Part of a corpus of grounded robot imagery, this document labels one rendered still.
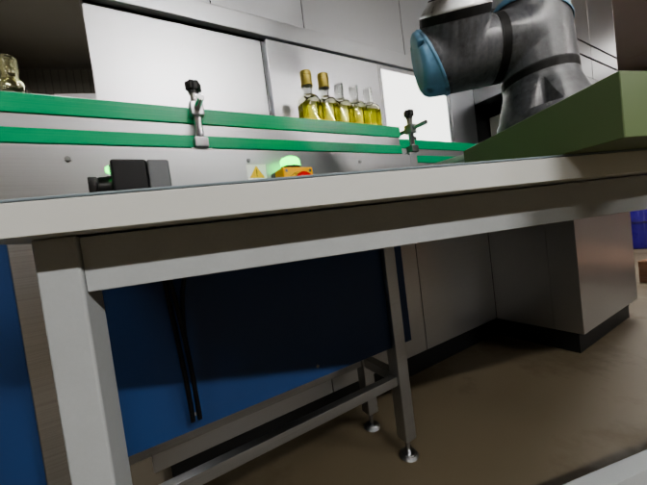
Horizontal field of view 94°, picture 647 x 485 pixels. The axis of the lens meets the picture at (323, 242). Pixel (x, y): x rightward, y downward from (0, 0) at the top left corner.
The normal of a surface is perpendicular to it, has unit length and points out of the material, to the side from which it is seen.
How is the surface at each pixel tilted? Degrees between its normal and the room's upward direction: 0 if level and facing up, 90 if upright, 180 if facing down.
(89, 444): 90
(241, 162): 90
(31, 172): 90
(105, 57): 90
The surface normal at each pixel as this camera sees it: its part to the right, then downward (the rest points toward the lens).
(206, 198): 0.24, 0.01
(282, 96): 0.50, -0.03
